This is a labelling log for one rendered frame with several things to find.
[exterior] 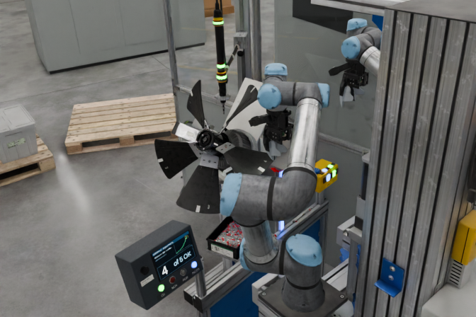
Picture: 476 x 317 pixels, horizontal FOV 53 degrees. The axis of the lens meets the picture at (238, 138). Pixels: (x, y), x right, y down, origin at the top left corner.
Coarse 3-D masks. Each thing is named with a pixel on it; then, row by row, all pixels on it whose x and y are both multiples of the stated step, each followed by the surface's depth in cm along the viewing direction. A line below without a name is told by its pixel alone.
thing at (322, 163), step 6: (318, 162) 238; (324, 162) 238; (330, 162) 238; (330, 168) 232; (318, 174) 228; (324, 174) 228; (336, 174) 237; (318, 180) 227; (330, 180) 234; (318, 186) 228; (324, 186) 231
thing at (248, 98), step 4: (248, 88) 239; (252, 88) 233; (248, 92) 236; (252, 92) 230; (256, 92) 226; (244, 96) 237; (248, 96) 231; (252, 96) 227; (256, 96) 224; (244, 100) 231; (248, 100) 227; (252, 100) 224; (240, 104) 233; (244, 104) 228; (248, 104) 225; (236, 108) 240; (240, 108) 229; (244, 108) 225; (236, 112) 230; (232, 116) 231; (228, 120) 232
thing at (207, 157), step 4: (204, 156) 235; (208, 156) 236; (212, 156) 237; (216, 156) 237; (200, 160) 235; (208, 160) 236; (212, 160) 236; (216, 160) 237; (200, 164) 234; (204, 164) 235; (208, 164) 235; (212, 164) 236; (216, 164) 236
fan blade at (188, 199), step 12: (204, 168) 234; (216, 168) 235; (192, 180) 232; (204, 180) 232; (216, 180) 234; (192, 192) 231; (204, 192) 231; (216, 192) 232; (180, 204) 231; (192, 204) 230; (204, 204) 230; (216, 204) 230
